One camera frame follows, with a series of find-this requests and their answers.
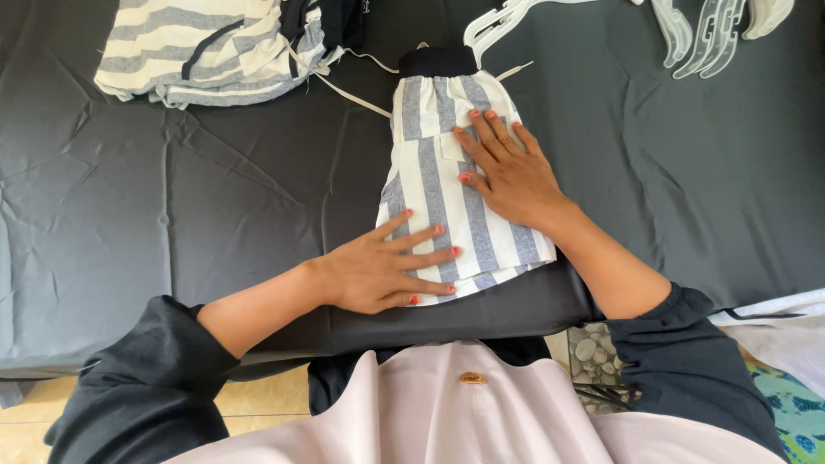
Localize person's right hand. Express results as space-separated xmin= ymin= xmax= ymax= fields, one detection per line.
xmin=453 ymin=110 xmax=578 ymax=233

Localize person's black long-sleeve top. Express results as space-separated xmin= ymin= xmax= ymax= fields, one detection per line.
xmin=44 ymin=281 xmax=790 ymax=464

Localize white cloth with black stripe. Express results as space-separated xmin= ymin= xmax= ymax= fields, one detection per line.
xmin=708 ymin=288 xmax=825 ymax=400

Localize person's left hand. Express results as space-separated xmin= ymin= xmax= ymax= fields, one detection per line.
xmin=319 ymin=209 xmax=462 ymax=316

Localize teal floral cloth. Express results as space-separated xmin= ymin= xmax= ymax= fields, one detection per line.
xmin=746 ymin=361 xmax=825 ymax=464

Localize pile of striped garments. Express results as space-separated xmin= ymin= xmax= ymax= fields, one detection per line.
xmin=93 ymin=0 xmax=402 ymax=110

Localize grey white striped shorts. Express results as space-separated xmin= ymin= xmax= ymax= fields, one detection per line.
xmin=376 ymin=43 xmax=558 ymax=308

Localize black tablecloth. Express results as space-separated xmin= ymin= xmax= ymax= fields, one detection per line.
xmin=0 ymin=0 xmax=825 ymax=382

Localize person's pale pink headscarf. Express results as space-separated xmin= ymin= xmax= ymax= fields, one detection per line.
xmin=161 ymin=339 xmax=771 ymax=464

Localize white plastic hanger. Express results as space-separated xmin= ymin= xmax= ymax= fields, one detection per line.
xmin=463 ymin=0 xmax=645 ymax=69

